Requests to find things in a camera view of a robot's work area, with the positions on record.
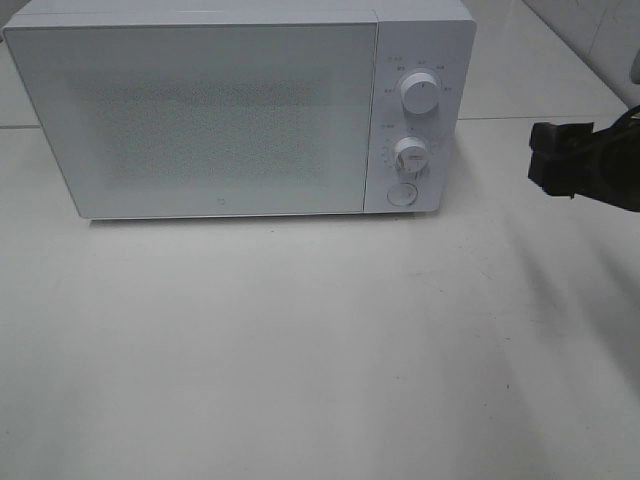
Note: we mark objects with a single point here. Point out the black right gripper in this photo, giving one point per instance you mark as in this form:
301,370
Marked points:
574,159

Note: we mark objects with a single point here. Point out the white microwave knob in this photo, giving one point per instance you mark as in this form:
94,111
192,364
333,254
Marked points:
420,92
410,155

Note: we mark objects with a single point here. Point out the round microwave door button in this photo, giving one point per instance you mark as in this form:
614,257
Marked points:
402,194

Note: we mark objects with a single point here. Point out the white microwave door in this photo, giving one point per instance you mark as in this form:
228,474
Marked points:
171,122

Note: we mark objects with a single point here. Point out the white microwave oven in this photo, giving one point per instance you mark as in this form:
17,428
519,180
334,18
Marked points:
432,36

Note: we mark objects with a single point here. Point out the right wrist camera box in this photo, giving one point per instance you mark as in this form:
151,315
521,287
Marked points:
634,73

